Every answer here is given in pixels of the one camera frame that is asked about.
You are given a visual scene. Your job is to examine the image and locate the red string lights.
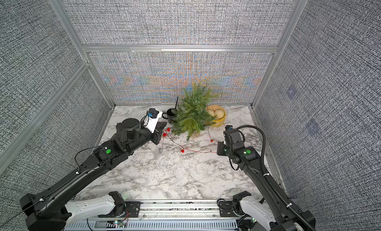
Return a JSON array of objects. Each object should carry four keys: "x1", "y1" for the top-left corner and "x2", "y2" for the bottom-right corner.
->
[{"x1": 159, "y1": 127, "x2": 218, "y2": 154}]

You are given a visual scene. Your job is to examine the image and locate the small green christmas tree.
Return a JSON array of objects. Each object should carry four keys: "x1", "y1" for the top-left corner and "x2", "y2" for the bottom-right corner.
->
[{"x1": 171, "y1": 84, "x2": 217, "y2": 140}]

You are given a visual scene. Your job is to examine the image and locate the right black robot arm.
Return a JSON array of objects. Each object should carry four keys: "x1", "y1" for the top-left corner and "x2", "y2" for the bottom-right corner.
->
[{"x1": 217, "y1": 125, "x2": 316, "y2": 231}]

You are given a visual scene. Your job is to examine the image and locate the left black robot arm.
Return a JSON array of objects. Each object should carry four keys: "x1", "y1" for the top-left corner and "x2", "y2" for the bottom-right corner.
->
[{"x1": 20, "y1": 118, "x2": 167, "y2": 231}]

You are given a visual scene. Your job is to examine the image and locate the clear battery box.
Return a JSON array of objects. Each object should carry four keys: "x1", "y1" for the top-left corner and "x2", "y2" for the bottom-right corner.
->
[{"x1": 153, "y1": 148, "x2": 162, "y2": 160}]

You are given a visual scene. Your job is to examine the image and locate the black mug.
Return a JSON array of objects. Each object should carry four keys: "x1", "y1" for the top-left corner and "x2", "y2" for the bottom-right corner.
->
[{"x1": 162, "y1": 108, "x2": 177, "y2": 124}]

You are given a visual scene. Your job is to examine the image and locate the yellow bamboo steamer basket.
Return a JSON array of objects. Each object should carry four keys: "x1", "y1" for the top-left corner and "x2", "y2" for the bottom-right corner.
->
[{"x1": 207, "y1": 105, "x2": 227, "y2": 127}]

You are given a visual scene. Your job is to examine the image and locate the right steamed bun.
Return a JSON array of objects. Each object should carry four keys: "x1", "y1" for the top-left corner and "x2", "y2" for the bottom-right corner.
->
[{"x1": 214, "y1": 109, "x2": 225, "y2": 120}]

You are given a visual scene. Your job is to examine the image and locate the steamed bun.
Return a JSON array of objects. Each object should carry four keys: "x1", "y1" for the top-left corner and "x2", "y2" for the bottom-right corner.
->
[
  {"x1": 214, "y1": 109, "x2": 225, "y2": 120},
  {"x1": 207, "y1": 110, "x2": 215, "y2": 117}
]

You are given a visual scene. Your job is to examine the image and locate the left steamed bun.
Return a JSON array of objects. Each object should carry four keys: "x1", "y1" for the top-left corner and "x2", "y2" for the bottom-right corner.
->
[{"x1": 207, "y1": 110, "x2": 215, "y2": 117}]

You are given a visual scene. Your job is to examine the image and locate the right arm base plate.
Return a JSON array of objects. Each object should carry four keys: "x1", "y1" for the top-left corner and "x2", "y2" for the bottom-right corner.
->
[{"x1": 217, "y1": 198, "x2": 246, "y2": 217}]

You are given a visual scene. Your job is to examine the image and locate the aluminium front rail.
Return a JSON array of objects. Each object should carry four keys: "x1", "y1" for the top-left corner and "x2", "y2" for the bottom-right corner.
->
[{"x1": 53, "y1": 199, "x2": 307, "y2": 231}]

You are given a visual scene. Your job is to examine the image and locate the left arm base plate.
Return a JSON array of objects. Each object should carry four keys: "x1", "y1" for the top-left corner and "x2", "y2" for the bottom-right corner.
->
[{"x1": 98, "y1": 201, "x2": 141, "y2": 218}]

